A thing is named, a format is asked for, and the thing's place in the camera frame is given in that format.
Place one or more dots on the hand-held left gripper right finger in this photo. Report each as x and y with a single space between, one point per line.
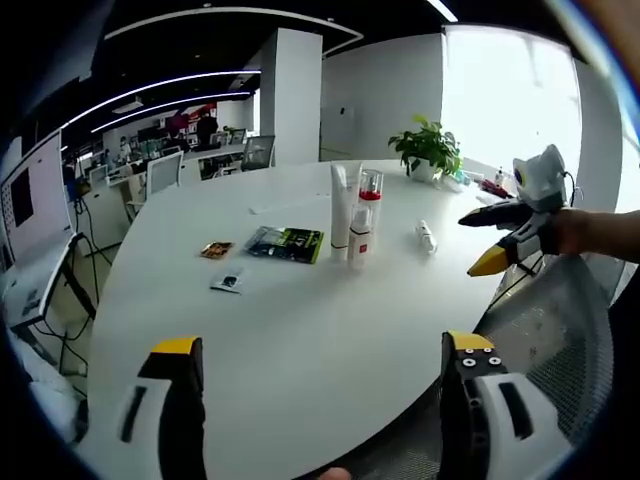
457 430

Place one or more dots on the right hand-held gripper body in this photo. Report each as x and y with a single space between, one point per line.
542 180

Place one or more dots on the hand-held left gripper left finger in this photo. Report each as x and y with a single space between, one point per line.
187 415

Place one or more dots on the white skincare tube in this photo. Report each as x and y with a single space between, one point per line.
341 215

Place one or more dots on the person's right hand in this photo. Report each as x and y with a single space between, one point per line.
567 232

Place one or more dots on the red cloth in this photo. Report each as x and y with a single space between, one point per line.
492 189

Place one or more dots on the teal packet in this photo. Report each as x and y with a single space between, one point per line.
467 177

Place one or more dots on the grey mesh office chair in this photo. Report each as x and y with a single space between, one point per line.
550 325

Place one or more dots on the potted green plant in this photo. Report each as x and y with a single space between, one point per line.
425 147

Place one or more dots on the white cloth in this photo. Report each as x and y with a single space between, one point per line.
45 395

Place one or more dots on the brown gold packet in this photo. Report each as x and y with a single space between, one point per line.
217 250

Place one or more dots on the green black packet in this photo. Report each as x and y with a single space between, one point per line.
285 245

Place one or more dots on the long ceiling light strip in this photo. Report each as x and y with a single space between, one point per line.
442 9

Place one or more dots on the white low cabinet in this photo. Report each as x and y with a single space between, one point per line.
102 220

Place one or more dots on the white mesh office chair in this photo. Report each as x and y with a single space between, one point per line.
165 172

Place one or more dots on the dark grey office chair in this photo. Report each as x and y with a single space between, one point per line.
258 152

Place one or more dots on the curved ceiling light strip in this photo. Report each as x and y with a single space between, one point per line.
200 75
200 98

